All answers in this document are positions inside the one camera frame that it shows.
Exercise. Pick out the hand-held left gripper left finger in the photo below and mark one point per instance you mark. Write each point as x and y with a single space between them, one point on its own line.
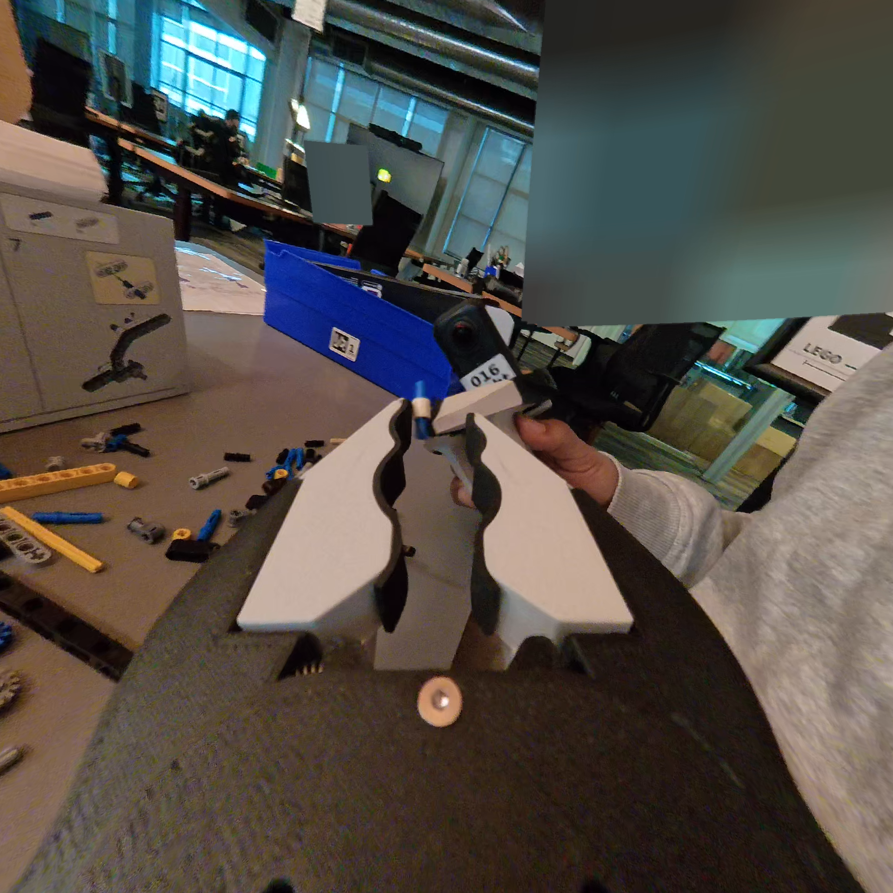
328 544

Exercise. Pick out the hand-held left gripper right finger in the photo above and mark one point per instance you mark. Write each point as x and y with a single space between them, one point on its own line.
551 558

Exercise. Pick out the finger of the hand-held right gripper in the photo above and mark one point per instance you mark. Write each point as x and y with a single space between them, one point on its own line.
450 450
481 406

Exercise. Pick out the blue lego pin white bush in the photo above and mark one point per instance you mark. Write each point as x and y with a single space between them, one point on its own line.
421 411

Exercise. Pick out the pile of small lego pieces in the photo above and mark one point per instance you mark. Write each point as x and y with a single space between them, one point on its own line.
286 467

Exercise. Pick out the small grey lego connector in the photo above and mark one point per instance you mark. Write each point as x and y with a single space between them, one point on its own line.
241 517

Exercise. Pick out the black lego connector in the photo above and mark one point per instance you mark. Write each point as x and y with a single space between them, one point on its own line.
192 551

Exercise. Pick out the grey lego axle pin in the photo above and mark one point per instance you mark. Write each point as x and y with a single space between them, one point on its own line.
208 478

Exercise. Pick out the dark grey lego connector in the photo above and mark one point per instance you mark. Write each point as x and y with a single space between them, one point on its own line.
146 531

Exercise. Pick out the yellow lego tube connector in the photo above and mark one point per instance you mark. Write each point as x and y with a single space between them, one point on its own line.
127 480

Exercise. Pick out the black blue lego assembly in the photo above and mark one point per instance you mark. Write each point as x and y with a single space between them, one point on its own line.
115 441

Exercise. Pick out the blue lego axle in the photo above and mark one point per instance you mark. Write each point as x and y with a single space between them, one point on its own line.
66 517

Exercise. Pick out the thin yellow Lego axle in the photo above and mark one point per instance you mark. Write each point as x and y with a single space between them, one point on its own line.
56 541

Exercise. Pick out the long black lego beam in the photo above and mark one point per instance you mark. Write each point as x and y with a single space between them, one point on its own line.
63 628

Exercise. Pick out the yellow lego beam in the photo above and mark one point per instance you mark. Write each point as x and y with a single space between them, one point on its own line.
56 481

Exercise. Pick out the grey lego beam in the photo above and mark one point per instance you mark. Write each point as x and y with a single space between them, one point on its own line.
24 544

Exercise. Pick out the lego instruction booklet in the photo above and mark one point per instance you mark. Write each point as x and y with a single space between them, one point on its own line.
70 335

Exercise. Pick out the blue lego gear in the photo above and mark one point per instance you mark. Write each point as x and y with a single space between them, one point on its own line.
4 636

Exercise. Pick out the grey lego gear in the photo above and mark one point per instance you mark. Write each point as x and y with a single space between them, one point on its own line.
7 691

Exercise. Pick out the light grey lego pin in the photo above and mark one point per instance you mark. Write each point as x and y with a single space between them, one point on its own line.
8 759

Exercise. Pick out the person's right hand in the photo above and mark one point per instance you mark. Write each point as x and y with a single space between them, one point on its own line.
572 464

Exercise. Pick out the black monitor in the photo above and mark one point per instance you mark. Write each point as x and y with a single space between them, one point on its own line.
387 237

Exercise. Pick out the blue plastic bin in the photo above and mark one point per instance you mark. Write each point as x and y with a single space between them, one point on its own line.
328 321

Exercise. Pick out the black office chair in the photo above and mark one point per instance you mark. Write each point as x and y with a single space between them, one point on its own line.
649 377

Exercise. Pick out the stack of cardboard boxes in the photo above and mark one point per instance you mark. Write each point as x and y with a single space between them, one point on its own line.
711 425

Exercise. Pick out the white paper sheet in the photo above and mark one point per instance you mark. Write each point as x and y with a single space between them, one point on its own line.
216 279

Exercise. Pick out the grey zip hoodie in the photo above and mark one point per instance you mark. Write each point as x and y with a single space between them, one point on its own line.
823 558

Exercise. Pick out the long background desk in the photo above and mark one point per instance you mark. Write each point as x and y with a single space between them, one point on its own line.
244 199

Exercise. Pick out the white sign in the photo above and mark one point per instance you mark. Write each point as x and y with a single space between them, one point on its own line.
816 356

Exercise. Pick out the white box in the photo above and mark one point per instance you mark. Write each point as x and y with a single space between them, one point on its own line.
42 164

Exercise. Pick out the large wall display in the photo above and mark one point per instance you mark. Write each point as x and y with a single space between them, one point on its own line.
411 181

